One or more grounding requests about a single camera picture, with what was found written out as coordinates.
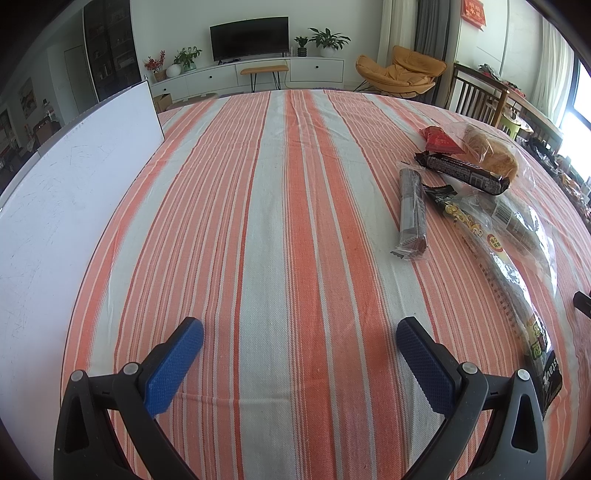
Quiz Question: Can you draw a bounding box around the long yellow black biscuit pack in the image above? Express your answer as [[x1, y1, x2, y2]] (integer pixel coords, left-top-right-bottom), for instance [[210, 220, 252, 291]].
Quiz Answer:
[[423, 182, 562, 413]]

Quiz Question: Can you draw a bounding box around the grey maroon snack bar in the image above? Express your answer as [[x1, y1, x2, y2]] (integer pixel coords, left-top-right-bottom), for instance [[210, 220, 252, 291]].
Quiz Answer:
[[392, 168, 427, 260]]

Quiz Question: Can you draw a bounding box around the dark chocolate bar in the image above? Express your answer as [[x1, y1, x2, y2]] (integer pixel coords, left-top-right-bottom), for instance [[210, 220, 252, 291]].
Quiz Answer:
[[415, 151, 510, 196]]

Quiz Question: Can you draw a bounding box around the bread loaf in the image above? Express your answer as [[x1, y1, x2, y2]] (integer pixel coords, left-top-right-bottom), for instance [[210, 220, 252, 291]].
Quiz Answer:
[[447, 121, 535, 188]]

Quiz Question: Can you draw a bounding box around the red snack packet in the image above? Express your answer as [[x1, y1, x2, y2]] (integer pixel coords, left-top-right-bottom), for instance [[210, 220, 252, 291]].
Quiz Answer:
[[420, 125, 464, 155]]

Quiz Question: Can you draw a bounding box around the brown cracker clear bag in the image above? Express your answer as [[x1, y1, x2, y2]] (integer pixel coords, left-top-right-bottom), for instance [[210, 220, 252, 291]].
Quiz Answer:
[[459, 191, 558, 296]]

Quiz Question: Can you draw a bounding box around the cluttered side table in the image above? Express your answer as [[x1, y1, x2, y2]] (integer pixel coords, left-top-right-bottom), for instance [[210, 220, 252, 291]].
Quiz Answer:
[[478, 64, 590, 217]]

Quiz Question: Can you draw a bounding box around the striped orange white tablecloth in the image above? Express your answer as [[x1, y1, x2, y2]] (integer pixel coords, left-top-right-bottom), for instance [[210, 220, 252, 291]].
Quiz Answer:
[[59, 88, 591, 480]]

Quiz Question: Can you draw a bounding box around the white cardboard box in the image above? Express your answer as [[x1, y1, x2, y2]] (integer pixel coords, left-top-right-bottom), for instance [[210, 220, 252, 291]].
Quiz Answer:
[[0, 79, 167, 434]]

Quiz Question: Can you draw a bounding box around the white sheer curtain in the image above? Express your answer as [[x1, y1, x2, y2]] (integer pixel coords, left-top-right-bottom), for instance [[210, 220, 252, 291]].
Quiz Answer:
[[532, 19, 575, 126]]

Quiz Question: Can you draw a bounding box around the dark wooden chair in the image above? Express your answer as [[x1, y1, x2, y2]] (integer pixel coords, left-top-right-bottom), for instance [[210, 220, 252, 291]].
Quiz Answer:
[[445, 63, 510, 127]]

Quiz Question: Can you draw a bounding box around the orange lounge chair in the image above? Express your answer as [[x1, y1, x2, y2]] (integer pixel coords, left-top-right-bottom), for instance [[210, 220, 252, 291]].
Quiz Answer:
[[356, 45, 447, 99]]

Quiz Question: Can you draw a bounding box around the cardboard box on floor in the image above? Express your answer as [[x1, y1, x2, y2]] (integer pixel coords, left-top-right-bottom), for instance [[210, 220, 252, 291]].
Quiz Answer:
[[152, 93, 172, 113]]

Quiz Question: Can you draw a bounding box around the white round vase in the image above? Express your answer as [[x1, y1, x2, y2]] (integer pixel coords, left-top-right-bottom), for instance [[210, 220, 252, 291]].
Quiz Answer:
[[166, 64, 182, 78]]

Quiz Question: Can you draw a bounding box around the grey curtain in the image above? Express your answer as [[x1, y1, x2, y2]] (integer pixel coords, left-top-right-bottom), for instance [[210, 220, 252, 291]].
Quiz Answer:
[[415, 0, 451, 61]]

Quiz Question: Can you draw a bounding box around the white tv cabinet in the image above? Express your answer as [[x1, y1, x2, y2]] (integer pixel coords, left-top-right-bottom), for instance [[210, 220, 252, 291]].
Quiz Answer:
[[150, 57, 345, 102]]

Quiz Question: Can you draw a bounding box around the red flower bouquet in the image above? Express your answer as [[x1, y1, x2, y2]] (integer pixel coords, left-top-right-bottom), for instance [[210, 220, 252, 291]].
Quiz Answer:
[[143, 50, 166, 82]]

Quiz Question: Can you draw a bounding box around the green plant in vase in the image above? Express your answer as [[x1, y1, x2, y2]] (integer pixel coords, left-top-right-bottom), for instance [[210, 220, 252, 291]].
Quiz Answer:
[[173, 46, 202, 73]]

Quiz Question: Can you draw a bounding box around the covered standing air conditioner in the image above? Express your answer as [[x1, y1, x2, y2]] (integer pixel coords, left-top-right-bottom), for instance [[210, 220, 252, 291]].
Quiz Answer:
[[377, 0, 418, 66]]

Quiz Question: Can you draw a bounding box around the small wooden bench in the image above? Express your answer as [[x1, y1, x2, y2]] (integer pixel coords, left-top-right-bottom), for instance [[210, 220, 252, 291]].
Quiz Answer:
[[239, 64, 288, 93]]

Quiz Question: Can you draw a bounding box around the black display cabinet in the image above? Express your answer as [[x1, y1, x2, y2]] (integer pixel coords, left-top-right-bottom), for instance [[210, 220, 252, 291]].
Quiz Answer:
[[82, 0, 140, 101]]

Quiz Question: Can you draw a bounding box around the black television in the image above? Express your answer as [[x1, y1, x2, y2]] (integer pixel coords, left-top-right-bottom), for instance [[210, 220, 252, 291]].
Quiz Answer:
[[209, 16, 290, 62]]

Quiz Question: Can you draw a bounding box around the green potted plant right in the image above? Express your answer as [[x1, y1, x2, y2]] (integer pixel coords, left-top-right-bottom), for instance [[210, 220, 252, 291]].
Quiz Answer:
[[310, 27, 351, 58]]

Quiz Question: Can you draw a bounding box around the small dark potted plant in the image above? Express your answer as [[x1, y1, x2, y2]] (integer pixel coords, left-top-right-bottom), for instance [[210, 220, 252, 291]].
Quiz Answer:
[[294, 36, 308, 57]]

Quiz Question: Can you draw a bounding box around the red wall hanging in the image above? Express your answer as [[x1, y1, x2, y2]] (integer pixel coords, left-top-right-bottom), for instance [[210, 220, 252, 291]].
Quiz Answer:
[[460, 0, 486, 30]]

